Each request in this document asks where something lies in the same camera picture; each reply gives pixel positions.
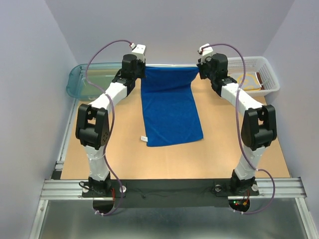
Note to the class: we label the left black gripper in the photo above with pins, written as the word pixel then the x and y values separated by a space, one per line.
pixel 141 64

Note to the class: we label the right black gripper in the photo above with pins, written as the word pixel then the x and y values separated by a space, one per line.
pixel 208 60

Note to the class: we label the yellow white towel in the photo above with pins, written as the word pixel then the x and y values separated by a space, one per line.
pixel 251 82

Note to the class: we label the brown towel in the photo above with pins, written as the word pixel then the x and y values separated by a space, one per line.
pixel 259 78

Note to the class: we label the blue towel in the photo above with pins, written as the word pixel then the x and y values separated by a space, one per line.
pixel 169 110

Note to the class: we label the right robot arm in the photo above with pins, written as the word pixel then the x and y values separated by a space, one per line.
pixel 257 130

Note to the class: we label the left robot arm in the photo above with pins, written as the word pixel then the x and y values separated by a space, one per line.
pixel 93 129

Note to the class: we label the white plastic basket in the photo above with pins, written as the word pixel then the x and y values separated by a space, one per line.
pixel 256 64

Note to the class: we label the teal plastic bin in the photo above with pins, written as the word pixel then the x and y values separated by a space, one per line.
pixel 82 81

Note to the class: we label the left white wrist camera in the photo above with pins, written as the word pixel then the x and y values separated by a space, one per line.
pixel 139 51

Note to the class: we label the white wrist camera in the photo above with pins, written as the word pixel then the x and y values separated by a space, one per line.
pixel 205 51
pixel 139 51

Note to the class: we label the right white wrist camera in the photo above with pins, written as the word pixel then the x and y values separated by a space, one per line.
pixel 205 51

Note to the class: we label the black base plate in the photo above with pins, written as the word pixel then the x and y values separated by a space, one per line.
pixel 171 193

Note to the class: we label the aluminium frame rail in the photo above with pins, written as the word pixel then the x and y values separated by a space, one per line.
pixel 280 210

